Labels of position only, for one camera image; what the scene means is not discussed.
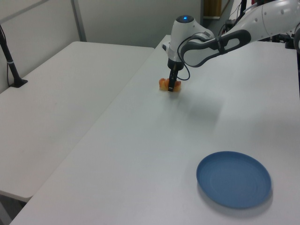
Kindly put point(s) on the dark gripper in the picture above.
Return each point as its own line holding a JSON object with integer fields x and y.
{"x": 175, "y": 64}

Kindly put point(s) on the orange-brown bread roll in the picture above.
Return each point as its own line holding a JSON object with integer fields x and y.
{"x": 162, "y": 84}

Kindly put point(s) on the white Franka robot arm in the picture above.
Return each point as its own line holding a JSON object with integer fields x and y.
{"x": 267, "y": 21}

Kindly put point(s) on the black equipment behind arm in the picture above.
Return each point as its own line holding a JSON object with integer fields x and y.
{"x": 284, "y": 38}

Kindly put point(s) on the brown cardboard board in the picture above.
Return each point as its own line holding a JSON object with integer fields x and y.
{"x": 212, "y": 8}

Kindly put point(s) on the black tripod stand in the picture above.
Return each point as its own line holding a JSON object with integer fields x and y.
{"x": 243, "y": 5}

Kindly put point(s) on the blue round plate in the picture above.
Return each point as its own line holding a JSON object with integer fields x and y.
{"x": 234, "y": 179}

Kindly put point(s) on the white adjoining table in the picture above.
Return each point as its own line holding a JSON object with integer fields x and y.
{"x": 47, "y": 93}

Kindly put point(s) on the grey partition post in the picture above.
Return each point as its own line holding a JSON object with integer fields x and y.
{"x": 78, "y": 21}

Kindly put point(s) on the black camera stand pole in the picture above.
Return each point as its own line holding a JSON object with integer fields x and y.
{"x": 11, "y": 68}

